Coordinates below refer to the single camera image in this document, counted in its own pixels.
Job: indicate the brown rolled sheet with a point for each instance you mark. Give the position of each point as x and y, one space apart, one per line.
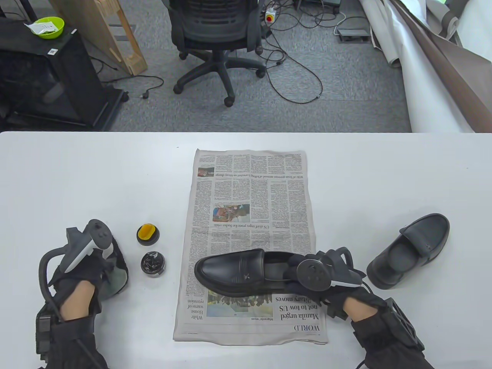
461 77

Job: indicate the black shoe polish tin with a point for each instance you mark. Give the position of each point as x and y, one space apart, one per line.
153 263

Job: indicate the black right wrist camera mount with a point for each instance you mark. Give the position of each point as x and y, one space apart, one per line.
405 324

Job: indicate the green bowl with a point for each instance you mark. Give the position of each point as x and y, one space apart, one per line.
57 30

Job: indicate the person's right hand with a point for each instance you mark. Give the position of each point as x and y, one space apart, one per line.
332 298

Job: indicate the printed newspaper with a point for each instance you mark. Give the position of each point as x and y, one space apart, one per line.
269 192

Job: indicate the white box red button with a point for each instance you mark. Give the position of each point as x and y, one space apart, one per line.
270 16

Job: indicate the black metal post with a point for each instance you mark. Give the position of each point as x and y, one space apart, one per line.
27 7

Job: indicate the white grey polishing cloth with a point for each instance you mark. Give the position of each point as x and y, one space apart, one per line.
117 276

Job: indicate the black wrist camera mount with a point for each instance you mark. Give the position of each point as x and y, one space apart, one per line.
44 330
405 324

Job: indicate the grey fabric sheet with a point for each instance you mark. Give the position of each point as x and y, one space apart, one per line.
442 19

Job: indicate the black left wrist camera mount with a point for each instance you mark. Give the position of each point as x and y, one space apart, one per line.
44 330

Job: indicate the white paper packet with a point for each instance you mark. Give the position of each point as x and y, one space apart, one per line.
42 27

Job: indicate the grey floor box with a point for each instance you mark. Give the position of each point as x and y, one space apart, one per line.
351 35

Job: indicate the white rolled sheet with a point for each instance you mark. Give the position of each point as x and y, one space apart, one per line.
423 92

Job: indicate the black leather shoe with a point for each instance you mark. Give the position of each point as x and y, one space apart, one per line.
423 234
230 271

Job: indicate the wooden frame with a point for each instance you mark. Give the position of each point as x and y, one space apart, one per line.
96 23

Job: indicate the person's right forearm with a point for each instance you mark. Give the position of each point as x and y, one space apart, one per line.
384 346

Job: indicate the black office chair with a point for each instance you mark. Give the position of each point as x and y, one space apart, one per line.
213 27

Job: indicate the person's left hand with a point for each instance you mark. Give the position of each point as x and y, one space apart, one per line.
90 273

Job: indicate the black cabinet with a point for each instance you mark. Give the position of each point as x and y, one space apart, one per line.
65 65

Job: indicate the grey hand controller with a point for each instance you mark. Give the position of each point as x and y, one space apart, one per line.
96 234
313 273

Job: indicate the yellow sponge shoe polish lid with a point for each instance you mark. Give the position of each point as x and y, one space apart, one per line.
147 231

